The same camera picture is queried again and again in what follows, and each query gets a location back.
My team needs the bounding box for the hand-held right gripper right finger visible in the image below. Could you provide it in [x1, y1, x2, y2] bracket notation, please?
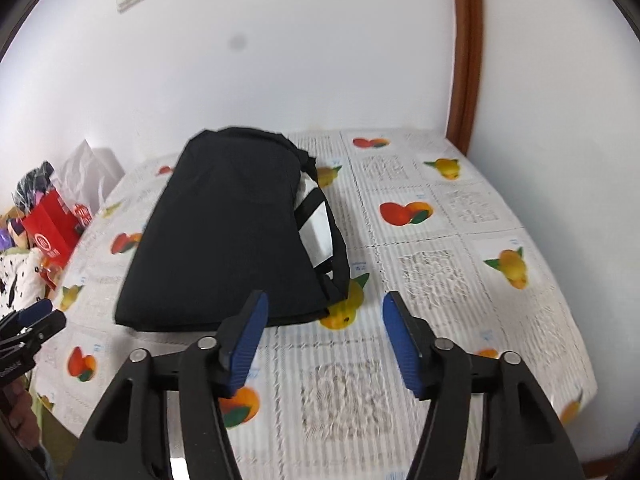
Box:
[382, 290, 586, 480]

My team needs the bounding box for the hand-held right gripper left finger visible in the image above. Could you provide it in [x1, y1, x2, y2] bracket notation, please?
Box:
[62, 290, 269, 480]

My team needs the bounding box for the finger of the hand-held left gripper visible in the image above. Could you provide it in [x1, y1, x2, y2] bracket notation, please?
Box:
[0, 299, 54, 332]
[0, 310, 67, 357]

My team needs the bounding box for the black blue white jacket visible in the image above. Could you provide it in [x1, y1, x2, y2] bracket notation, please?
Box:
[114, 127, 351, 333]

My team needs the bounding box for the person's left hand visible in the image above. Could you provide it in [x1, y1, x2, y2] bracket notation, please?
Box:
[0, 379, 42, 450]

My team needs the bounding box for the white black spotted cloth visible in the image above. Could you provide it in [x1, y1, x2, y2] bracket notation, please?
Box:
[0, 247, 63, 318]

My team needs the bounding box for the red paper bag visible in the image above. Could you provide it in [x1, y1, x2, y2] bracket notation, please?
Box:
[21, 190, 93, 272]

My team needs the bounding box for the white fruit print tablecloth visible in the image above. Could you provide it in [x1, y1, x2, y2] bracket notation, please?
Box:
[32, 127, 598, 480]

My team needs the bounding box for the dark purple bundle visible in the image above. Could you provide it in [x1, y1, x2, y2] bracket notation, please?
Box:
[12, 161, 58, 211]

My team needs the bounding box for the white plastic bag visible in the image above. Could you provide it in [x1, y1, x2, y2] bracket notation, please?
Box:
[52, 138, 126, 216]

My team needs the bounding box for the brown wooden door frame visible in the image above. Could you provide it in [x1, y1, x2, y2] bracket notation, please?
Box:
[446, 0, 483, 157]

